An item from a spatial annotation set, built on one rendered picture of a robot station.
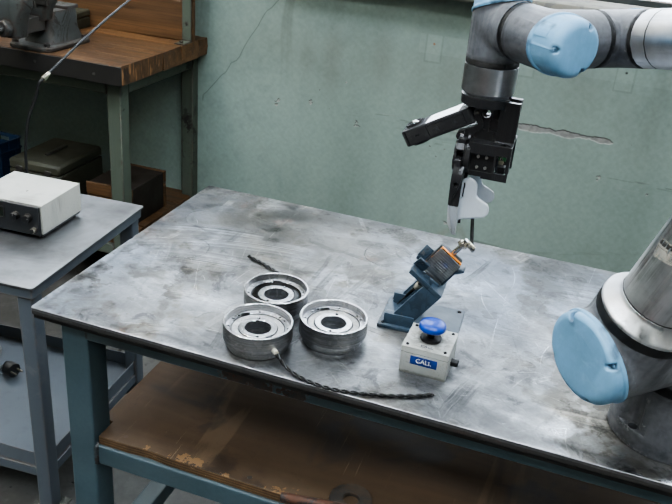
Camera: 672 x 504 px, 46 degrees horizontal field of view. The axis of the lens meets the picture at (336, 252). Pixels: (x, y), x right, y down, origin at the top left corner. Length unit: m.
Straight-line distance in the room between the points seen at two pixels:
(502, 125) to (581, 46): 0.18
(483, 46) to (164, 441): 0.83
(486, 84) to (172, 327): 0.59
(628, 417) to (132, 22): 2.32
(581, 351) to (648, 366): 0.07
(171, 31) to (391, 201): 0.98
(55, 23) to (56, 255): 1.17
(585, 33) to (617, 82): 1.64
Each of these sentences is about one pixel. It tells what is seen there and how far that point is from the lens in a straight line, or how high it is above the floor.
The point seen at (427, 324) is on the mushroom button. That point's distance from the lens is 1.16.
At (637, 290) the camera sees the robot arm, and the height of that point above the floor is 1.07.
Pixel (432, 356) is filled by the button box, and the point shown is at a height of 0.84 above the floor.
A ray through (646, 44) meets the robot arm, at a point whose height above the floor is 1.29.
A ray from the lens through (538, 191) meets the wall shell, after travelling 2.78.
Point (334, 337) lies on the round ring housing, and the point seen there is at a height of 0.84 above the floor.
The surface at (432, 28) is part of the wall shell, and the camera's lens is 2.71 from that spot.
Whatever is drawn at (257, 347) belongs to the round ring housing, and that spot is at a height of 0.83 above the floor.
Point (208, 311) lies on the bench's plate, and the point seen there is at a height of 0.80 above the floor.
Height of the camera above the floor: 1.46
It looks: 26 degrees down
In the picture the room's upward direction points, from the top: 5 degrees clockwise
